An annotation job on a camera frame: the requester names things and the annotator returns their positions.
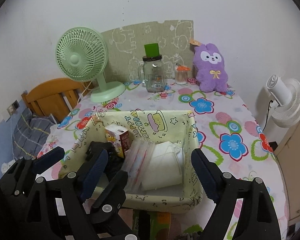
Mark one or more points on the toothpick jar orange lid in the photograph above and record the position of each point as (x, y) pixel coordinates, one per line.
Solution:
(181, 74)

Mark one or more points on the glass mason jar mug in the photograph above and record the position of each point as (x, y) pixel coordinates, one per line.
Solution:
(151, 73)

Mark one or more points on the yellow cartoon fabric box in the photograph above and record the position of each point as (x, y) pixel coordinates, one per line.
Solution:
(158, 126)

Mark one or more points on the grey plaid pillow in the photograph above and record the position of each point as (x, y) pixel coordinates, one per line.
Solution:
(30, 134)

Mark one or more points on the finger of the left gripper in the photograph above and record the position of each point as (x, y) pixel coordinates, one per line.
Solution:
(114, 161)
(46, 161)

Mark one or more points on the green patterned cardboard panel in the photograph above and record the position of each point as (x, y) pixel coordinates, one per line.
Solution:
(127, 47)

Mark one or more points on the white standing fan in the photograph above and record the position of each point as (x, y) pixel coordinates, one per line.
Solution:
(286, 113)

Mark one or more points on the cartoon tissue pack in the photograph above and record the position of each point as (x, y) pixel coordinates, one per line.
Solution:
(119, 138)

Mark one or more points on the wooden door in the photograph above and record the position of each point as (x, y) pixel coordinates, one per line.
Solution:
(288, 154)

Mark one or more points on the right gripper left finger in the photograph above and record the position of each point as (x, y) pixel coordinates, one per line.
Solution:
(61, 203)

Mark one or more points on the clear bag of masks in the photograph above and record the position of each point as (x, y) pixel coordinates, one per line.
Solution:
(136, 163)

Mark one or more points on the green cup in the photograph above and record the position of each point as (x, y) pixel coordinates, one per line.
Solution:
(152, 50)

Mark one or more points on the green tissue pack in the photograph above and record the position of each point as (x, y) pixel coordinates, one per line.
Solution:
(151, 225)

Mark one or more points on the white crumpled bedding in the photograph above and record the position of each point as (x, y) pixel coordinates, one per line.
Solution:
(6, 166)

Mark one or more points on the wall power socket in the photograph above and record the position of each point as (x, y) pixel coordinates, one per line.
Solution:
(13, 107)

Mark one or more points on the white cloth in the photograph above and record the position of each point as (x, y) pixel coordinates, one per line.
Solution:
(165, 168)

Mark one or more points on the green desk fan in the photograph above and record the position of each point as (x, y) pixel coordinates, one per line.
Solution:
(82, 55)

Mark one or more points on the floral tablecloth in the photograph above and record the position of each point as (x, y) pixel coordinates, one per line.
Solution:
(227, 133)

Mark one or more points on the purple plush bunny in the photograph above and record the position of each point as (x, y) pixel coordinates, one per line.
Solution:
(210, 68)

